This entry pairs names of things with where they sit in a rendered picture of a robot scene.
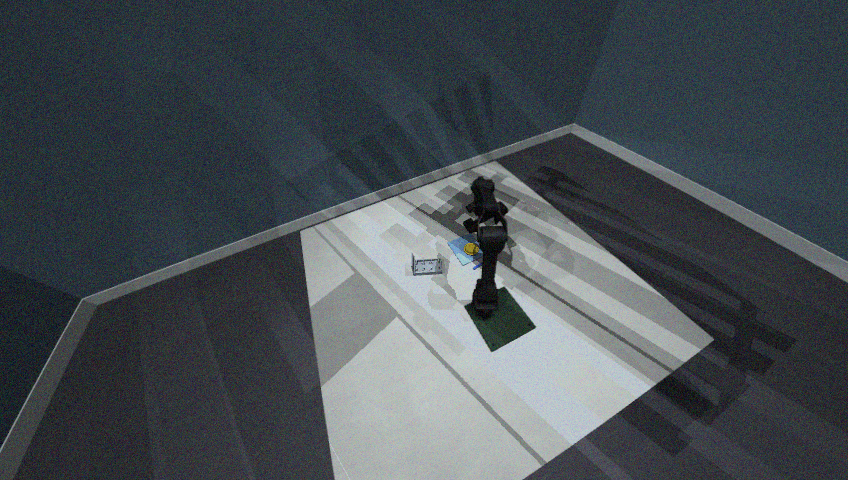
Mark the grey dish rack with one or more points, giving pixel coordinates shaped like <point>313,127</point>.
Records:
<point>426,266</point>

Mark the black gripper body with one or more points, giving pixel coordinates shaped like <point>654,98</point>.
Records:
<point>471,225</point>

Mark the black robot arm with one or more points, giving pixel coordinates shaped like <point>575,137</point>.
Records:
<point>492,241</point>

